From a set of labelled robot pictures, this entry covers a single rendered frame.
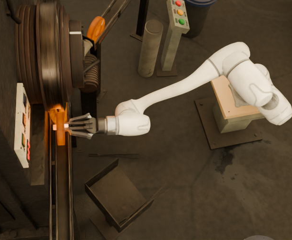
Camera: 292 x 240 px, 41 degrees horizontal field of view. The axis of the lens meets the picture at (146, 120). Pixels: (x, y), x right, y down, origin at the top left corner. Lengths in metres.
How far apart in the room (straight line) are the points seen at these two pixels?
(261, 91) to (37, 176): 1.03
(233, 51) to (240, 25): 1.64
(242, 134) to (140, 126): 1.23
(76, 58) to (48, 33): 0.15
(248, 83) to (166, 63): 1.26
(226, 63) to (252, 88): 0.17
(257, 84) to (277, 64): 1.59
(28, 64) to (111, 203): 0.81
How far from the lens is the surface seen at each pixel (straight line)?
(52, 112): 1.89
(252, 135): 2.91
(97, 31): 2.32
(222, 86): 2.59
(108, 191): 1.95
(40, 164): 1.73
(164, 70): 3.00
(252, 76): 1.77
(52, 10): 1.54
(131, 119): 1.79
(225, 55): 1.83
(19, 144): 1.37
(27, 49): 1.50
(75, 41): 1.55
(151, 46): 2.65
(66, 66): 1.52
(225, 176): 2.74
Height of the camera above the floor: 2.48
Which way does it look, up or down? 63 degrees down
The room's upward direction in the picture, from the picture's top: 14 degrees clockwise
